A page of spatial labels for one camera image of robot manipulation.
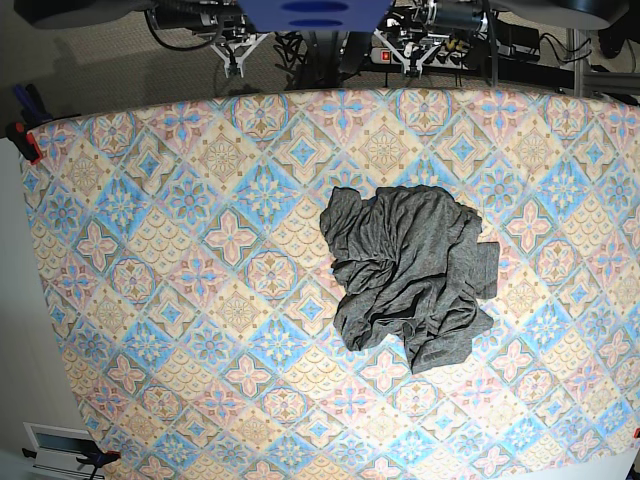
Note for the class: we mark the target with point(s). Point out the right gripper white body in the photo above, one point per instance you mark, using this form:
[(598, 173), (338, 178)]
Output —
[(234, 53)]

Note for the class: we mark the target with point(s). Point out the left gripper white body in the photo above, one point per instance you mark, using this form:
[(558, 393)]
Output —
[(406, 49)]

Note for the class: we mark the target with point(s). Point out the grey t-shirt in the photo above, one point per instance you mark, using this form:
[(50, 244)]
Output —
[(412, 265)]

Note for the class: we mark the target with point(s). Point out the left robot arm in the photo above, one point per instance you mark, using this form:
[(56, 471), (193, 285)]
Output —
[(470, 23)]

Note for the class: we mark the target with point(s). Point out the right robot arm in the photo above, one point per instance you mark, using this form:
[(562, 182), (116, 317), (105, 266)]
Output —
[(222, 26)]

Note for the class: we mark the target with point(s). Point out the white power strip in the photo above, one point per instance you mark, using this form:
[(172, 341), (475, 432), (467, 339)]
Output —
[(439, 57)]

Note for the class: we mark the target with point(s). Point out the patterned tile tablecloth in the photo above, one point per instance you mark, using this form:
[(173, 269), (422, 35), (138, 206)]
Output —
[(191, 296)]

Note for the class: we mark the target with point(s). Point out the red black table clamp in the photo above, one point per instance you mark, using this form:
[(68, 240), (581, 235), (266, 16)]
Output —
[(24, 141)]

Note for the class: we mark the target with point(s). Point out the blue black bottom clamp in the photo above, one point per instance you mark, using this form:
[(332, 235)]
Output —
[(98, 460)]

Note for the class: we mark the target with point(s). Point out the white floor vent box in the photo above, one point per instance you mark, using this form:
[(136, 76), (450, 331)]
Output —
[(55, 450)]

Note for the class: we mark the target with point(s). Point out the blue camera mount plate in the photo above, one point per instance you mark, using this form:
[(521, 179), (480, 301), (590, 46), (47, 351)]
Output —
[(315, 15)]

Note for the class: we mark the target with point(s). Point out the aluminium frame post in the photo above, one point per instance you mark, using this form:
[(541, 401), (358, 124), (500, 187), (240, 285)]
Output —
[(580, 46)]

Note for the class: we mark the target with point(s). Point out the blue handled clamp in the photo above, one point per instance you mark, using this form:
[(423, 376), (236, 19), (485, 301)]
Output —
[(33, 109)]

